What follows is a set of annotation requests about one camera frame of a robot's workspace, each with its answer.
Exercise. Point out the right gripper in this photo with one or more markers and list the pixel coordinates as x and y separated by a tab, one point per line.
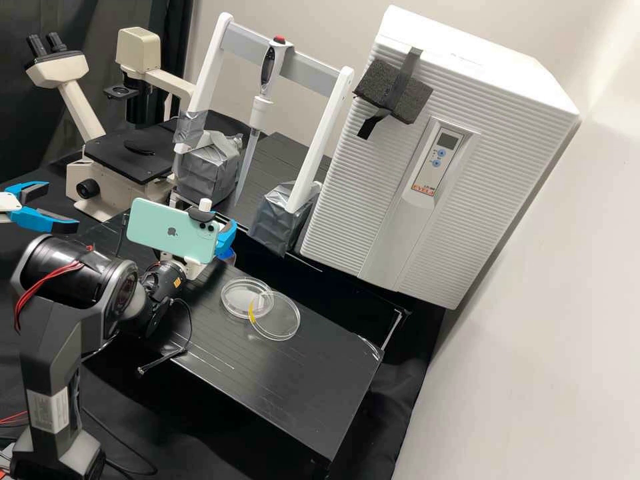
195	269

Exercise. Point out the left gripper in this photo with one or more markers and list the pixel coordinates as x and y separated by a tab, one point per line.
7	204

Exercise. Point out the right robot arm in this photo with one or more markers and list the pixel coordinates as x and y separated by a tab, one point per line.
47	350

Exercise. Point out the grey taped block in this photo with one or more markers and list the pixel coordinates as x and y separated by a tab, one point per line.
272	217
207	165

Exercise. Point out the petri dish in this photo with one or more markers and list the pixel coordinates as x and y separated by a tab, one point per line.
240	297

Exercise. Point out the cream microscope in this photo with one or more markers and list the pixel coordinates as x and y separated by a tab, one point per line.
115	172

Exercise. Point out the black platform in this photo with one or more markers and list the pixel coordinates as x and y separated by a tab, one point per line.
345	287
280	160
280	380

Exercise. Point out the petri dish lid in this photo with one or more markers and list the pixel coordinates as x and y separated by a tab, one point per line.
282	320

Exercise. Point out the pipette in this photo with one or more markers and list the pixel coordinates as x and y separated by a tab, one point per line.
260	112

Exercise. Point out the white pipette stand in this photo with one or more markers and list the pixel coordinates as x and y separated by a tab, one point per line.
320	145

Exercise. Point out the incubator door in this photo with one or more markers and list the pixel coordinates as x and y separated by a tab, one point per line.
370	200

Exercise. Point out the white incubator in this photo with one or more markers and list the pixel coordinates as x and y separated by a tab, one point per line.
475	55

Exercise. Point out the right wrist camera phone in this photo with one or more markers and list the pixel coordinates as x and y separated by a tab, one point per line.
160	225

